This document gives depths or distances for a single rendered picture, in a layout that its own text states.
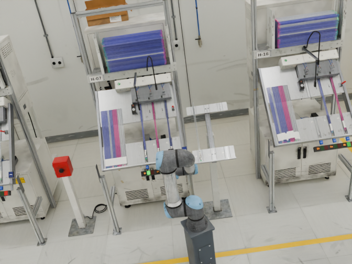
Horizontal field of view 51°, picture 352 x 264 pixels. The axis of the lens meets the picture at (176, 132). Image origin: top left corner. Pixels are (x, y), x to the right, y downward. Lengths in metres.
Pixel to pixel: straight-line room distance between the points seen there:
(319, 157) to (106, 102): 2.06
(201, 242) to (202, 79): 2.67
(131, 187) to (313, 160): 1.76
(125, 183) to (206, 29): 2.18
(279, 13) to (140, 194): 2.09
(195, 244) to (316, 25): 2.01
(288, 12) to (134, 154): 1.79
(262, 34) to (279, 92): 0.54
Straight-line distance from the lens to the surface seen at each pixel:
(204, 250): 2.79
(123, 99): 3.29
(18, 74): 3.86
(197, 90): 4.95
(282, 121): 3.25
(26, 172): 3.70
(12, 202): 3.96
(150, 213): 3.71
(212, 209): 3.63
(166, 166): 2.31
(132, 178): 3.58
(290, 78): 3.42
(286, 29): 3.30
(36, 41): 4.90
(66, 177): 3.43
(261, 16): 3.42
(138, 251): 3.40
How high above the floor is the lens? 2.42
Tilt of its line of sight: 29 degrees down
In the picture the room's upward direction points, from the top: 8 degrees counter-clockwise
